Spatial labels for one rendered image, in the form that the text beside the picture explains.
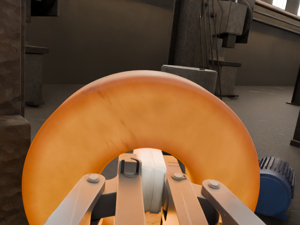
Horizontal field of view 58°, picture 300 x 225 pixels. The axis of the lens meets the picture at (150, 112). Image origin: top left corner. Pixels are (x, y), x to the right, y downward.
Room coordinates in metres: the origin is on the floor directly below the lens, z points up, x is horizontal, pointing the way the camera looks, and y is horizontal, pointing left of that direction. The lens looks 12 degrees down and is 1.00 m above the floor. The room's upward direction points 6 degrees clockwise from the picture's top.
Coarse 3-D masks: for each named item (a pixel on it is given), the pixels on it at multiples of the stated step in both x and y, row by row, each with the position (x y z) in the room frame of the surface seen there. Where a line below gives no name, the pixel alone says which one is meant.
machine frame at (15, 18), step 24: (0, 0) 0.42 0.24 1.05; (24, 0) 0.52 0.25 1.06; (0, 24) 0.42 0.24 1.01; (24, 24) 0.52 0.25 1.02; (0, 48) 0.42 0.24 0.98; (24, 48) 0.52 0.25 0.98; (0, 72) 0.42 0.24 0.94; (24, 72) 0.52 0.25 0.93; (0, 96) 0.42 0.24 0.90; (24, 96) 0.52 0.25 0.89; (0, 120) 0.39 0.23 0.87; (24, 120) 0.41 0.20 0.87; (0, 144) 0.37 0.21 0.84; (24, 144) 0.39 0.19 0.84; (0, 168) 0.37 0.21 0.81; (0, 192) 0.37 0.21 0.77; (0, 216) 0.37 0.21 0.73; (24, 216) 0.39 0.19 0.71
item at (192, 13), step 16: (176, 0) 4.38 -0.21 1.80; (192, 0) 4.17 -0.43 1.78; (176, 16) 4.41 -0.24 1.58; (192, 16) 4.20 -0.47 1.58; (176, 32) 4.44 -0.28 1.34; (192, 32) 4.24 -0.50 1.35; (176, 48) 4.42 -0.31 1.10; (192, 48) 4.27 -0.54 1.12; (176, 64) 4.39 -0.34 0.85; (192, 64) 4.30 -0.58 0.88
